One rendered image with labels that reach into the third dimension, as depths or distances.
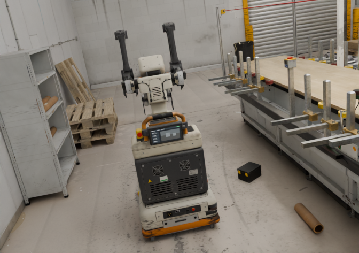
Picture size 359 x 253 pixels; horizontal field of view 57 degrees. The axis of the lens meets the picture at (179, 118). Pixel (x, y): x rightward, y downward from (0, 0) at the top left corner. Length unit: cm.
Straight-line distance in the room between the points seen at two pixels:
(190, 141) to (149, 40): 736
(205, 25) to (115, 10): 259
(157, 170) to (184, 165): 21
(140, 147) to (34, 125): 142
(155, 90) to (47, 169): 158
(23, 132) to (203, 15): 724
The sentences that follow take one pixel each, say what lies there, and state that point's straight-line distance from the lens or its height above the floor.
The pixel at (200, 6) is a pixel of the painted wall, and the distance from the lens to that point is 988.
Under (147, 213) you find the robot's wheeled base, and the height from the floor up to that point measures 26.
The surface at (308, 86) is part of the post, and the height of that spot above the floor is 104.
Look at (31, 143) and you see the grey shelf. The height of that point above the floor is 67.
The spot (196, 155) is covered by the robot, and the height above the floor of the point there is 64.
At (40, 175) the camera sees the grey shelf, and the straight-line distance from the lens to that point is 376.
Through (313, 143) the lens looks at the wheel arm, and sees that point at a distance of 209.
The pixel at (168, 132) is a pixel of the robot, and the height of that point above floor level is 88.
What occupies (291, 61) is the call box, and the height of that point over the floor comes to 120.
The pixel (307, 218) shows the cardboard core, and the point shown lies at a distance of 281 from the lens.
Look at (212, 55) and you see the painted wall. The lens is 1001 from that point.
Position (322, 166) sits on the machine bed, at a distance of 318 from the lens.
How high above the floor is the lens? 168
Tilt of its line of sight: 17 degrees down
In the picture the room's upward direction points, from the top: 9 degrees counter-clockwise
